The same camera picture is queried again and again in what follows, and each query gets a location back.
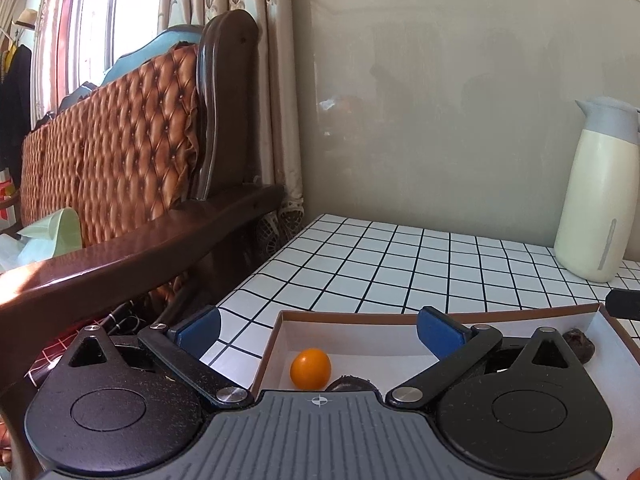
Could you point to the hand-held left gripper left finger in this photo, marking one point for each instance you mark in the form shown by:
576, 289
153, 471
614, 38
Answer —
200, 332

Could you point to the cream thermos jug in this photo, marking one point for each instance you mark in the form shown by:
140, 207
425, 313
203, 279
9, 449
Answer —
595, 185

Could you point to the window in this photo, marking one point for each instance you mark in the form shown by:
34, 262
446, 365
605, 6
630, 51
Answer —
115, 15

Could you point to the beige patterned curtain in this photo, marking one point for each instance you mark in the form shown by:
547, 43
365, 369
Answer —
280, 85

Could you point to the straw hat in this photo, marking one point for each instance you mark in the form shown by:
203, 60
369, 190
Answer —
25, 18

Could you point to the dark brown round fruit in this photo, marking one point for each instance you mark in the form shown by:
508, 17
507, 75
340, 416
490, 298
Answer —
580, 347
350, 384

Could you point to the dark hanging garment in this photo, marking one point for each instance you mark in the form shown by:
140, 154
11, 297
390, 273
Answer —
12, 105

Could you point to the red checkered cloth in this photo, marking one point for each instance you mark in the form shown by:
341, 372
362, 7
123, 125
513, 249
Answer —
50, 355

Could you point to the white plastic bag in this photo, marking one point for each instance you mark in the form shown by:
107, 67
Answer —
10, 255

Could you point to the wooden sofa with orange leather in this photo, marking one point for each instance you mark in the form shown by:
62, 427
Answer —
125, 135

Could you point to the small mandarin orange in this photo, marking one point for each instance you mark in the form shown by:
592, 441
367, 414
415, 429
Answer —
310, 368

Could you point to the white cardboard box tray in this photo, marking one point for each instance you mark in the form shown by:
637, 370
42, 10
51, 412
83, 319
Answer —
350, 330

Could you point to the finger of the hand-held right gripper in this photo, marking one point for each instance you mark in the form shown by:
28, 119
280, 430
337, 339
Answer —
625, 304

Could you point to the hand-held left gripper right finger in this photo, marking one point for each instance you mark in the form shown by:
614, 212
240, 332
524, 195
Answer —
440, 332

